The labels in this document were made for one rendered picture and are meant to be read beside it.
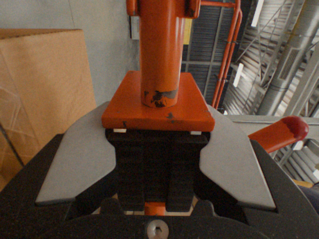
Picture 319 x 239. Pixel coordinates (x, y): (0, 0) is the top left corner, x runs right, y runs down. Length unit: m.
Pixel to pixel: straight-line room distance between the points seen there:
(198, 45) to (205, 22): 1.30
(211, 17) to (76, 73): 10.75
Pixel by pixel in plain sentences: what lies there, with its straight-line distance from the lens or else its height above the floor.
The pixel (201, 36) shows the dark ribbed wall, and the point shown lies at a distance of 10.93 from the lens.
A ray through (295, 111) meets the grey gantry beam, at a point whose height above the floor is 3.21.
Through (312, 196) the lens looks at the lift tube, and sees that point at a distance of 0.38.
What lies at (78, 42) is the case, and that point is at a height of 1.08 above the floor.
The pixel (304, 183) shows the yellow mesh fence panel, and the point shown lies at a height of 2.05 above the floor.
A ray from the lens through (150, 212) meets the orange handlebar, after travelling 0.18.
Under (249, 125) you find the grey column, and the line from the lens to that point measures 1.47.
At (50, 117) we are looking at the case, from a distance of 0.23.
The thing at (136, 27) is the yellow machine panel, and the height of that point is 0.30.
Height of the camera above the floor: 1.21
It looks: 1 degrees up
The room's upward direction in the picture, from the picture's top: 92 degrees clockwise
